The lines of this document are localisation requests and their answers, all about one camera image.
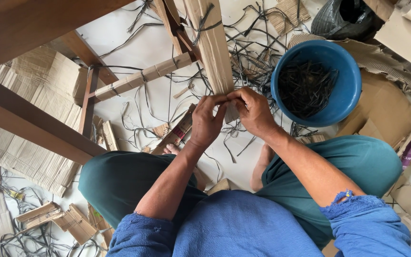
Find person's right hand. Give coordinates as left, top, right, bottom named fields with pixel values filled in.
left=226, top=87, right=282, bottom=140

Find person's left hand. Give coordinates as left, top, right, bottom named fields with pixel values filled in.
left=189, top=94, right=229, bottom=148

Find cardboard-wrapped wooden table leg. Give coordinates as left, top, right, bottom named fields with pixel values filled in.
left=183, top=0, right=240, bottom=124

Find cardboard strip with red print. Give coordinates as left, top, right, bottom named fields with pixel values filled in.
left=150, top=104, right=197, bottom=156

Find person's left foot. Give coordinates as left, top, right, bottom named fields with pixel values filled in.
left=163, top=143, right=182, bottom=156

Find person's foot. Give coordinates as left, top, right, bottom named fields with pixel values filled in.
left=250, top=143, right=276, bottom=192
left=163, top=143, right=182, bottom=156

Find person's right foot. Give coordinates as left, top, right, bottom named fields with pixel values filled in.
left=250, top=143, right=276, bottom=192

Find small cardboard offcut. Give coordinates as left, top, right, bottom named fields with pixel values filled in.
left=206, top=178, right=232, bottom=196

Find cardboard-wrapped wooden crossbar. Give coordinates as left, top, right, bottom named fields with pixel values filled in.
left=94, top=52, right=196, bottom=103

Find narrow folded cardboard piece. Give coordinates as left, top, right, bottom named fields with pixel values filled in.
left=100, top=120, right=120, bottom=152

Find blue plastic bucket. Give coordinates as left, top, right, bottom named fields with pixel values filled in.
left=270, top=39, right=362, bottom=128

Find cardboard-wrapped wooden brace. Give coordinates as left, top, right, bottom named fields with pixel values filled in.
left=153, top=0, right=203, bottom=62

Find person's teal trousers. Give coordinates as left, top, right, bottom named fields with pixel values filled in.
left=78, top=135, right=404, bottom=250

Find corrugated cardboard piece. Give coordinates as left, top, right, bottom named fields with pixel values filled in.
left=265, top=0, right=312, bottom=37

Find person's blue shirt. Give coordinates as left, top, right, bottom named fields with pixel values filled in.
left=106, top=189, right=411, bottom=257

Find black plastic bag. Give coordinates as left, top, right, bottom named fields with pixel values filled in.
left=310, top=0, right=385, bottom=42

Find heap of torn cardboard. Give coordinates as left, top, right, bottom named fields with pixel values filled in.
left=287, top=0, right=411, bottom=257

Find folded cardboard scrap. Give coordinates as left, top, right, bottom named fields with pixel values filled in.
left=51, top=203, right=98, bottom=246
left=14, top=201, right=64, bottom=232

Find pile of flattened cardboard sheets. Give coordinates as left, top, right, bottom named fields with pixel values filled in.
left=0, top=46, right=89, bottom=198

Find brown wooden table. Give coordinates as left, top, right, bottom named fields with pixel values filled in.
left=0, top=0, right=136, bottom=165

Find bundle of cut black straps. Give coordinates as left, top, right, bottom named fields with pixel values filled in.
left=278, top=60, right=339, bottom=119

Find scattered black strap scraps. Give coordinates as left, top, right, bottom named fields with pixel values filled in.
left=98, top=0, right=329, bottom=183

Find black strap tied round leg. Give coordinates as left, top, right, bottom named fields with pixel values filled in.
left=190, top=3, right=224, bottom=46

